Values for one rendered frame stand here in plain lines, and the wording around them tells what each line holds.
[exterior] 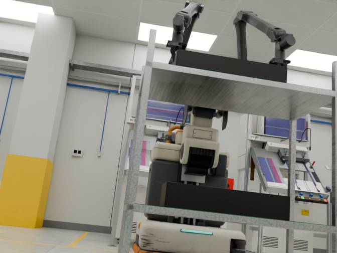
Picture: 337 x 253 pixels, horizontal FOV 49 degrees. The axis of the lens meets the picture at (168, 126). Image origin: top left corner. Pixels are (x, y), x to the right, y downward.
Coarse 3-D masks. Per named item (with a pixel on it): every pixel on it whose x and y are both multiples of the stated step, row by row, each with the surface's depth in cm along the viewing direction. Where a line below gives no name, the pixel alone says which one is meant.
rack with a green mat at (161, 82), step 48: (144, 96) 154; (192, 96) 189; (240, 96) 181; (288, 96) 174; (336, 96) 168; (336, 144) 163; (288, 192) 200; (336, 192) 158; (288, 240) 193; (336, 240) 153
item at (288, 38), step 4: (272, 32) 200; (272, 36) 200; (280, 36) 196; (284, 36) 194; (288, 36) 192; (292, 36) 193; (272, 40) 201; (276, 40) 200; (284, 40) 192; (288, 40) 191; (292, 40) 192; (280, 44) 196; (284, 44) 193; (288, 44) 191; (292, 44) 192; (284, 48) 195
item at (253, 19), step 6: (240, 12) 230; (240, 18) 229; (246, 18) 227; (252, 18) 222; (258, 18) 218; (252, 24) 222; (258, 24) 216; (264, 24) 210; (270, 24) 209; (264, 30) 210; (270, 30) 203; (276, 30) 199; (282, 30) 201; (276, 36) 199
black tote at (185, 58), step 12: (180, 60) 181; (192, 60) 182; (204, 60) 183; (216, 60) 184; (228, 60) 185; (240, 60) 186; (228, 72) 183; (240, 72) 184; (252, 72) 185; (264, 72) 186; (276, 72) 187
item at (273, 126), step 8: (264, 120) 450; (272, 120) 445; (280, 120) 447; (288, 120) 448; (296, 120) 450; (304, 120) 452; (264, 128) 447; (272, 128) 443; (280, 128) 445; (288, 128) 446; (296, 128) 448; (304, 128) 449; (280, 136) 442; (288, 136) 444; (296, 136) 445; (304, 136) 447
